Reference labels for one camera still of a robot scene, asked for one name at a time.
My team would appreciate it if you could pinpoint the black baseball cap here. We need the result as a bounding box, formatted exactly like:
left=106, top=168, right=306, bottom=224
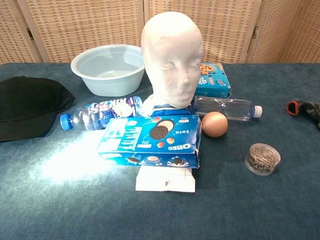
left=0, top=76, right=76, bottom=143

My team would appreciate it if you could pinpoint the blue Oreo cookie box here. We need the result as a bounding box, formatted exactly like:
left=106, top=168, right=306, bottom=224
left=96, top=104, right=202, bottom=170

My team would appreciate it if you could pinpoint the brown ball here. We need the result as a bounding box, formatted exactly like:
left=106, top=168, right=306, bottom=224
left=201, top=111, right=229, bottom=138

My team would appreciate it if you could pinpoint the white foil packet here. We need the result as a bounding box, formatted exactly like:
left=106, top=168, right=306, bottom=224
left=135, top=166, right=196, bottom=193

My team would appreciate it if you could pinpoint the light blue plastic basin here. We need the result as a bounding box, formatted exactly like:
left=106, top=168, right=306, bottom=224
left=70, top=44, right=146, bottom=97

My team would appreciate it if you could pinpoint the blue snack box orange print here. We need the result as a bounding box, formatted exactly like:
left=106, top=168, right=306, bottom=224
left=194, top=62, right=232, bottom=99

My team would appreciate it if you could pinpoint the white foam mannequin head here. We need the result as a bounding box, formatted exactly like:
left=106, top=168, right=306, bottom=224
left=140, top=11, right=205, bottom=117

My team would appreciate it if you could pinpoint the blue-capped labelled water bottle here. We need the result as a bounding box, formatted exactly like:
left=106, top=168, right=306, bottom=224
left=59, top=96, right=145, bottom=132

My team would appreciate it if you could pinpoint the clear white-capped plastic bottle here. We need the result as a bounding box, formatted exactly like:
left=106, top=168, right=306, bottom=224
left=193, top=96, right=263, bottom=122

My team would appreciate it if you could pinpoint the clear tub of metal clips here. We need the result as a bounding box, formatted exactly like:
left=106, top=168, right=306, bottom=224
left=245, top=142, right=281, bottom=177

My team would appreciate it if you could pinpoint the teal tablecloth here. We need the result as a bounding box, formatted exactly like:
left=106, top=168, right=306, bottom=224
left=0, top=62, right=320, bottom=240

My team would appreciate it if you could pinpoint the woven rattan folding screen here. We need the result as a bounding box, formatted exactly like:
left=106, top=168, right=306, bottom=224
left=0, top=0, right=320, bottom=64

